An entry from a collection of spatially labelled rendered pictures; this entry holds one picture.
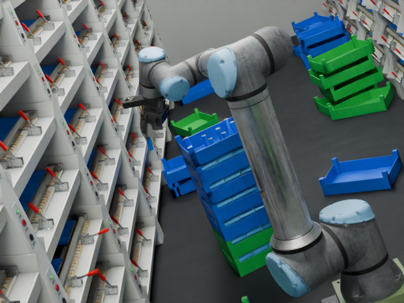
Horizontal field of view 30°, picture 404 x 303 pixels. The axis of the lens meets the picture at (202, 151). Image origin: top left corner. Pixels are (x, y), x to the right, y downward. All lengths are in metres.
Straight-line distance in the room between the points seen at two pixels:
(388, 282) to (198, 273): 1.03
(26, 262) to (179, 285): 1.22
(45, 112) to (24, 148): 0.30
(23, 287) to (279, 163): 0.72
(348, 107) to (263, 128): 2.10
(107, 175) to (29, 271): 1.12
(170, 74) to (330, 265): 0.81
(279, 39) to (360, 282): 0.75
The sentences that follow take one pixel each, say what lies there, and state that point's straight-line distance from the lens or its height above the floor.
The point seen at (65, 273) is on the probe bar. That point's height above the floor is 0.53.
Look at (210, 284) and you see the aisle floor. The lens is 2.96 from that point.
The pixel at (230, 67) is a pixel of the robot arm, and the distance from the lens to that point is 1.89.
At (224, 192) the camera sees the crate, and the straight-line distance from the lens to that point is 2.78.
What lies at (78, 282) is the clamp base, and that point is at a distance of 2.22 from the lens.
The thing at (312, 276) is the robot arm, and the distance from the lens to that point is 2.13.
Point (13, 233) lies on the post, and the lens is 1.90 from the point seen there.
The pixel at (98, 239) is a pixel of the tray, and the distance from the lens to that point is 2.51.
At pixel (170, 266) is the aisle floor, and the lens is 3.22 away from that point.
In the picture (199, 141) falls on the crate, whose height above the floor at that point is 0.50.
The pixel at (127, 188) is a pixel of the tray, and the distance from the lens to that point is 3.33.
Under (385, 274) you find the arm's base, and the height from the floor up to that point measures 0.21.
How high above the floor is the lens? 1.41
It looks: 19 degrees down
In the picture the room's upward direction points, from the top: 22 degrees counter-clockwise
